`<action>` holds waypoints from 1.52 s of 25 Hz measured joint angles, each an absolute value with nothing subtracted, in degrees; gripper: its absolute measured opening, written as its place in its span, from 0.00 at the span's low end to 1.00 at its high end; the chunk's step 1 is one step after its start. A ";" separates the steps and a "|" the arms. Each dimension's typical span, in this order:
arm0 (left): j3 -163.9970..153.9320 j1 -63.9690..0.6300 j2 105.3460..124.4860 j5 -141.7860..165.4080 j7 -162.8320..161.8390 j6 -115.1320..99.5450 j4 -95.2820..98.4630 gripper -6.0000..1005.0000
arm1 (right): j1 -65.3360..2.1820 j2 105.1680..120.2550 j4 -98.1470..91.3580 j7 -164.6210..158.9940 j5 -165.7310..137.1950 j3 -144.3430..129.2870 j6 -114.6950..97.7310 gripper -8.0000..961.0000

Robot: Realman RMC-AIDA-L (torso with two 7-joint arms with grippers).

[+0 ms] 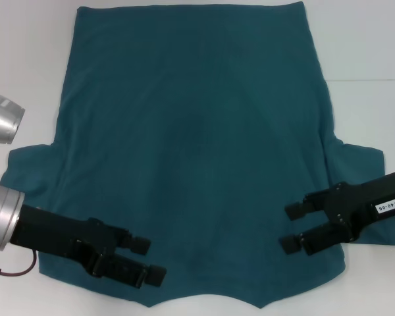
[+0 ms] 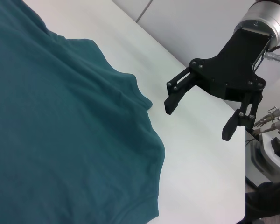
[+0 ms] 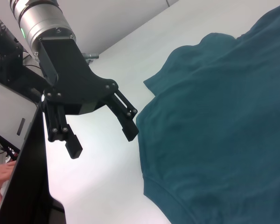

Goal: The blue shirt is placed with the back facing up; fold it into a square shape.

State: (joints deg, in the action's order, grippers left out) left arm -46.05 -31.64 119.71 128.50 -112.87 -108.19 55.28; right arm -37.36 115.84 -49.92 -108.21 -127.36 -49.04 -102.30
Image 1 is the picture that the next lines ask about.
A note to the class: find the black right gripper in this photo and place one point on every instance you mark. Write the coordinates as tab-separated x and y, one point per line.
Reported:
358	204

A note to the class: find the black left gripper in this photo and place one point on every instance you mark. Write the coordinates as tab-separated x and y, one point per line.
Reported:
59	238

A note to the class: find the teal blue t-shirt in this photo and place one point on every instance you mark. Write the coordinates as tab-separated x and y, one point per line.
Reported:
197	131

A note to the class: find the white number label sticker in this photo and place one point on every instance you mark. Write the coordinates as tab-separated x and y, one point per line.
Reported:
387	206

